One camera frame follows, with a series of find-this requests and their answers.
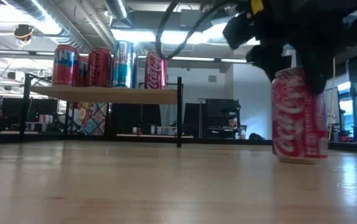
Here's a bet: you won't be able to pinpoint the red Coca-Cola can white script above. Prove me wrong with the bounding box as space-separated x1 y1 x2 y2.
143 50 169 90
270 67 328 165

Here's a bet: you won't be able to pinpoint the colourful patterned panel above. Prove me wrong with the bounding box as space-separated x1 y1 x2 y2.
74 101 108 136

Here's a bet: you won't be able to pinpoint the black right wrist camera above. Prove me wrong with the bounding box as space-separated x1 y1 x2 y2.
222 14 255 50

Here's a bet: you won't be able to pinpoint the silver spiral duct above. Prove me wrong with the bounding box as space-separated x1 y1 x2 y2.
103 0 130 20

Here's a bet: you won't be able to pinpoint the ribbed silver ventilation duct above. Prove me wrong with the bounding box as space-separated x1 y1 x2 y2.
6 0 92 53

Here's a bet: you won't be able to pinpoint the black yellow cable reel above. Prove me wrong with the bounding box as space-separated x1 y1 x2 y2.
12 24 36 42

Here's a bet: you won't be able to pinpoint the black equipment rack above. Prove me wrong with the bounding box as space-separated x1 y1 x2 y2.
204 98 240 139

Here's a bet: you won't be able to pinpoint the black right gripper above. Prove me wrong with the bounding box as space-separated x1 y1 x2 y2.
245 0 357 96

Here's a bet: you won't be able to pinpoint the wooden shelf black legs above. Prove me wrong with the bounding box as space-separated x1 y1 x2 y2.
19 73 184 149

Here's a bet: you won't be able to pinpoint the black camera cable loop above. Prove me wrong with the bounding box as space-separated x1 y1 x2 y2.
155 0 238 60

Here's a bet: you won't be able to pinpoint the red Coca-Cola can black script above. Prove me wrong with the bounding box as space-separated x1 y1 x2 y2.
87 47 113 88

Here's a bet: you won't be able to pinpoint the black computer monitor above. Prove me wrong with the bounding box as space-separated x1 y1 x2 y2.
28 98 59 123

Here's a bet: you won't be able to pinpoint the blue silver Red Bull can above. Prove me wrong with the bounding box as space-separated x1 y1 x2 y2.
112 40 139 89

